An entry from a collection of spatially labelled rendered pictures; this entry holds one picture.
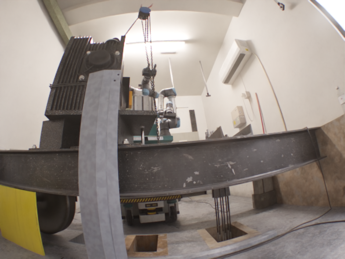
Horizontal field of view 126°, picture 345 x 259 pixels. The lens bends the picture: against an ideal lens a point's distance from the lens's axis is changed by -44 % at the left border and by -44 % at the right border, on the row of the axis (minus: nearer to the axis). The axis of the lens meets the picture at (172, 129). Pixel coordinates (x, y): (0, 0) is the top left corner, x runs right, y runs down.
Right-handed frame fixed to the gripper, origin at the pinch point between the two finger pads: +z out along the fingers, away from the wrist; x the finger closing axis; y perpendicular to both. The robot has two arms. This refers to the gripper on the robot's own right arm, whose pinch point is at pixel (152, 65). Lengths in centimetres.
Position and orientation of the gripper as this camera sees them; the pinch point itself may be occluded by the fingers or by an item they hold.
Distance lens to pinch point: 146.1
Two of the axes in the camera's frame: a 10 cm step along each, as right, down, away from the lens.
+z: 3.6, -3.0, -8.8
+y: 1.1, 9.5, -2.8
